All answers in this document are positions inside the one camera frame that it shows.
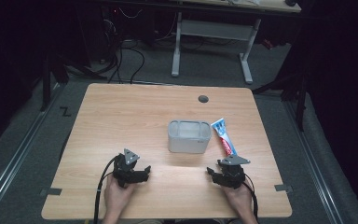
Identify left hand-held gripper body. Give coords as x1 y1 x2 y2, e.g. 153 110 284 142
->
112 147 141 189

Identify light wooden desk top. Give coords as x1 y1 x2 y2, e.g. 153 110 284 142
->
178 0 302 14

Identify white blue red toothpaste tube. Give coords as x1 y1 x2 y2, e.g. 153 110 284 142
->
210 118 239 157

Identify grey plastic storage box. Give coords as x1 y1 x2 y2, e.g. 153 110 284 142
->
167 119 213 154

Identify black floor cables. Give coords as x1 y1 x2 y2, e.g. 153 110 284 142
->
96 8 146 85

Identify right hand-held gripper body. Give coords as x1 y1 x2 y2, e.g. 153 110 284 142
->
215 154 252 190

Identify person's left hand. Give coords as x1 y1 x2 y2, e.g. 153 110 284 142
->
103 176 138 219

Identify black metal stand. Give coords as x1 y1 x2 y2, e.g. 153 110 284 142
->
39 50 108 112
251 55 310 133

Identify metal floor rail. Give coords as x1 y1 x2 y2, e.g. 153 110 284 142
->
0 83 63 217
282 100 345 224

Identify white metal desk frame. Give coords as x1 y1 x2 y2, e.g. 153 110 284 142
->
171 11 262 85

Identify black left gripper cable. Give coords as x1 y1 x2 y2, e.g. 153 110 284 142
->
92 154 120 224

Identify grey tape strip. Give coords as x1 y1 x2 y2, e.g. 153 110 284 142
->
273 184 294 193
39 187 63 197

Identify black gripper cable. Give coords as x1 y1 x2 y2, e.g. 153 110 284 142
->
241 173 260 222
92 154 120 224

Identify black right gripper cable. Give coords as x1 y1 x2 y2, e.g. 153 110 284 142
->
241 173 260 222

